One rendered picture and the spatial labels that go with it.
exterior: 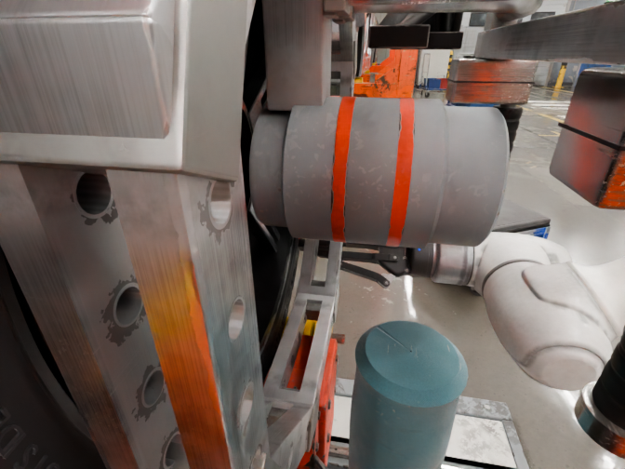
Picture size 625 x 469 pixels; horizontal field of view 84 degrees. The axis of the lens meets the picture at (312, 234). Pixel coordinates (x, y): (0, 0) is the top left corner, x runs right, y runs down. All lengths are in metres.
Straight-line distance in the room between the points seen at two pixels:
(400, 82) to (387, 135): 3.68
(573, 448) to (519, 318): 0.85
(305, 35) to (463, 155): 0.16
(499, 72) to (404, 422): 0.39
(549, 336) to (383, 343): 0.23
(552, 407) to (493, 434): 0.30
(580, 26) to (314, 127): 0.18
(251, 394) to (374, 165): 0.19
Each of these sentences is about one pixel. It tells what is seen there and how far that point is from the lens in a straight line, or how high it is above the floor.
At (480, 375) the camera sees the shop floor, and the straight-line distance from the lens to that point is 1.38.
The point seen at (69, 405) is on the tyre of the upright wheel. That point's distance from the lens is 0.21.
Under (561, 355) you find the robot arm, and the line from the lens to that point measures 0.48.
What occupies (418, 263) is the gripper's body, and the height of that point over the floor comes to 0.64.
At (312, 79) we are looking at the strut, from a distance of 0.32.
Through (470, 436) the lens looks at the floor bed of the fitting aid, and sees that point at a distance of 1.12.
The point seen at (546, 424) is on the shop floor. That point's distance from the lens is 1.34.
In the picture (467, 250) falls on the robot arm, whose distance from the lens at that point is 0.62.
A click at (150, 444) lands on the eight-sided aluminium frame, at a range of 0.19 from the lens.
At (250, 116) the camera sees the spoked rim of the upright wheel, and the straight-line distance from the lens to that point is 0.44.
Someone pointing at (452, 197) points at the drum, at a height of 0.85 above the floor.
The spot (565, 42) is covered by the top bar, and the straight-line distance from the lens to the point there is 0.31.
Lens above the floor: 0.96
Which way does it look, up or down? 27 degrees down
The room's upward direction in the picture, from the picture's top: straight up
